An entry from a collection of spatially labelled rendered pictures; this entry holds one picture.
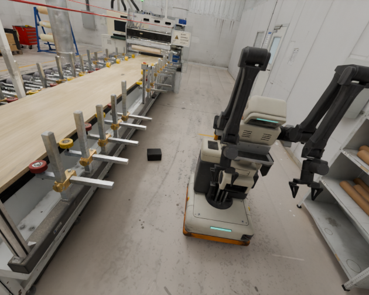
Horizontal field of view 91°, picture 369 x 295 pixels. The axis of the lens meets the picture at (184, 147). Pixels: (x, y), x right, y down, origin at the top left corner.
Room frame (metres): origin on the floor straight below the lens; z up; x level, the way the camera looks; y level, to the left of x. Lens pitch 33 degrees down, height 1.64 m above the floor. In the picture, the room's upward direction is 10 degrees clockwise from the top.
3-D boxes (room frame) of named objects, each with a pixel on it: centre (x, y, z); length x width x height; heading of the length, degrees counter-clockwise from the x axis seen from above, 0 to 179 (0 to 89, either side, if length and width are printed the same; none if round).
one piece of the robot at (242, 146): (1.01, -0.43, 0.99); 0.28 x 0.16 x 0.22; 90
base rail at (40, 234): (2.87, 0.68, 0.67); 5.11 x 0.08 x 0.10; 1
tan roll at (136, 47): (5.52, 1.29, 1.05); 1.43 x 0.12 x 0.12; 91
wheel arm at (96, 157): (0.97, 0.59, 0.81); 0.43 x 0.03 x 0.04; 91
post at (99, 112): (1.18, 0.65, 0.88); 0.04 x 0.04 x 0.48; 1
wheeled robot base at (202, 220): (1.30, -0.43, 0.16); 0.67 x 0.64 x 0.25; 0
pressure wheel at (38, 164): (0.71, 0.78, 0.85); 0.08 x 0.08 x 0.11
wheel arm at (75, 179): (0.72, 0.59, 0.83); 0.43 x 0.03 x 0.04; 91
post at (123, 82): (1.68, 0.66, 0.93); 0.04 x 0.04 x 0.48; 1
